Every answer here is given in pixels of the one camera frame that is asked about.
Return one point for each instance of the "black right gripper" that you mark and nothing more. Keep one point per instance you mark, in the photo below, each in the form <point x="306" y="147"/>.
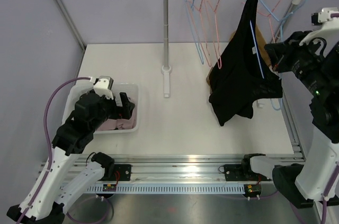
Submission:
<point x="291" y="47"/>

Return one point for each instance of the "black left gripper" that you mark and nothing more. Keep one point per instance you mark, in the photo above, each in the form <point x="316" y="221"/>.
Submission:
<point x="119" y="111"/>

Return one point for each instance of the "mauve pink tank top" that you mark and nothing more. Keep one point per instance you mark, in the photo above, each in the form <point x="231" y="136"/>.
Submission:
<point x="120" y="124"/>

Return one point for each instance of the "brown tank top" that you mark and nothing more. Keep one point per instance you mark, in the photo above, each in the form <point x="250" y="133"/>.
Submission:
<point x="261" y="43"/>

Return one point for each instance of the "black tank top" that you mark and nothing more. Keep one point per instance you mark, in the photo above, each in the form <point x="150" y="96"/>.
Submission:
<point x="244" y="77"/>

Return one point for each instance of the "pink hanger of green top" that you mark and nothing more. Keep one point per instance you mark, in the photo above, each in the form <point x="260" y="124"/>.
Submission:
<point x="203" y="28"/>

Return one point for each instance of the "blue hanger of mauve top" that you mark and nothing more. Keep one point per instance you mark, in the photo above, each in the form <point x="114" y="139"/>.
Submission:
<point x="189" y="9"/>

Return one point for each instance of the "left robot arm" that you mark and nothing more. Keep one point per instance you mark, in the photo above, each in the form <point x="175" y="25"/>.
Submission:
<point x="48" y="201"/>

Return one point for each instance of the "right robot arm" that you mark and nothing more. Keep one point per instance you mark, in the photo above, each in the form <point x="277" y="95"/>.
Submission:
<point x="316" y="179"/>

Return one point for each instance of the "clear plastic basket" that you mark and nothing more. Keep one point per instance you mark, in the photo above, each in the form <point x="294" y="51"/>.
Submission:
<point x="131" y="89"/>

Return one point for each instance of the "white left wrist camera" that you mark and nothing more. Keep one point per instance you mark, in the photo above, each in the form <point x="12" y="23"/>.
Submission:
<point x="102" y="86"/>

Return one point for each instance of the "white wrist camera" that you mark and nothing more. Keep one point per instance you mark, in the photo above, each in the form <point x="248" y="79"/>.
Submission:
<point x="327" y="19"/>
<point x="102" y="86"/>

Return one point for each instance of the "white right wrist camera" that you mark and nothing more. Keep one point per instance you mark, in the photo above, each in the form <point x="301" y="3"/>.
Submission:
<point x="327" y="19"/>

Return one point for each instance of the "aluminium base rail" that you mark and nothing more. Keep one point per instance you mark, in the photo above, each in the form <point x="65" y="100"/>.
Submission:
<point x="177" y="168"/>

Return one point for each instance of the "white slotted cable duct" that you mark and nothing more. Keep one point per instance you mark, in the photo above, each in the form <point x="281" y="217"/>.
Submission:
<point x="125" y="188"/>

